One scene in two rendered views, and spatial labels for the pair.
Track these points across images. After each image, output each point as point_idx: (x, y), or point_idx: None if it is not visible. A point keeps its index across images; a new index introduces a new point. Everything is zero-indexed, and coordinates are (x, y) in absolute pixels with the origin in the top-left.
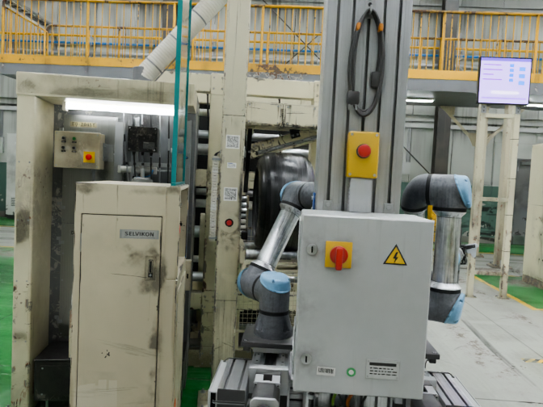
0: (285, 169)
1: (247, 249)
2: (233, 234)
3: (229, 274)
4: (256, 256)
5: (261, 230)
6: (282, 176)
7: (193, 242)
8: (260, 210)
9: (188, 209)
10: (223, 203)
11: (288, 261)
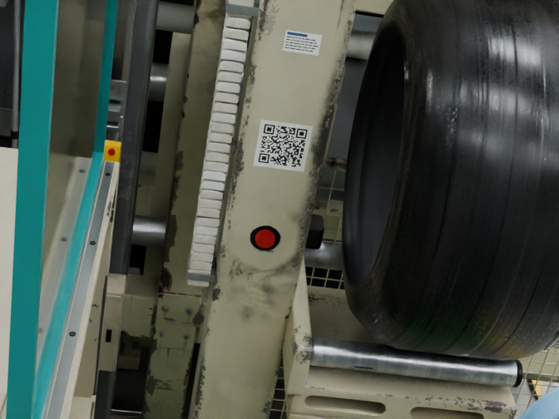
0: (521, 117)
1: (315, 267)
2: (277, 276)
3: (244, 385)
4: (347, 368)
5: (380, 314)
6: (503, 153)
7: (140, 150)
8: (391, 260)
9: (125, 121)
10: (252, 173)
11: (455, 387)
